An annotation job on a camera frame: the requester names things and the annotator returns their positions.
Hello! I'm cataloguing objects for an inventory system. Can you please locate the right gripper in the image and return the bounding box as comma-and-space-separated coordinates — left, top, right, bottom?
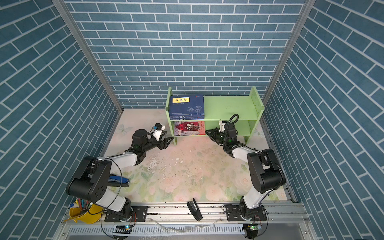
205, 128, 229, 147

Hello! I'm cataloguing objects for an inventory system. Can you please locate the red illustrated book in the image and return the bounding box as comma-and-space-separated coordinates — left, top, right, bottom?
174, 121, 206, 136

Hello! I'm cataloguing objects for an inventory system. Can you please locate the blue book yellow label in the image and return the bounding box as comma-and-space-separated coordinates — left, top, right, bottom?
169, 95, 205, 121

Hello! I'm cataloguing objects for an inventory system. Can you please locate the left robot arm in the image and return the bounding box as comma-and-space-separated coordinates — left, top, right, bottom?
66, 124, 174, 222

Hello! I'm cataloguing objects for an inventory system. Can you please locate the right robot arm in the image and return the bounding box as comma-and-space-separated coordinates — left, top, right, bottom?
206, 114, 286, 221

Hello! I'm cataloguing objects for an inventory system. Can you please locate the green two-tier shelf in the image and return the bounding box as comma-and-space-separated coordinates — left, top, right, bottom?
166, 87, 265, 144

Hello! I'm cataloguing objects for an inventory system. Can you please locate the blue black stapler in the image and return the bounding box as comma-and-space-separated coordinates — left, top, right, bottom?
107, 176, 130, 188

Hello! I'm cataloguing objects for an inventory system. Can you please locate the yellow pen holder cup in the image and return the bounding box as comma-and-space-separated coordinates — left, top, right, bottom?
64, 199, 103, 224

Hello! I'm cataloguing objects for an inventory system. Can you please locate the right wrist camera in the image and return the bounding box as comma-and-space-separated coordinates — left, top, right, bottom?
219, 120, 227, 133

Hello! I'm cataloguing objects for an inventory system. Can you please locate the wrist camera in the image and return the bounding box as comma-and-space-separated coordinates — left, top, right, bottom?
150, 123, 166, 141
219, 120, 227, 133

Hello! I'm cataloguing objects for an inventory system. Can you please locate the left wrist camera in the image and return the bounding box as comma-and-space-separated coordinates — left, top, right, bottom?
150, 123, 166, 141

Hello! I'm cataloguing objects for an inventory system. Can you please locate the black clip on rail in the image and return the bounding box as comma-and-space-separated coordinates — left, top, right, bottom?
187, 198, 203, 222

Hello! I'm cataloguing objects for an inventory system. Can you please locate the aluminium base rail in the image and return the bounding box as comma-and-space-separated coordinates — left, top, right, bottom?
54, 202, 316, 240

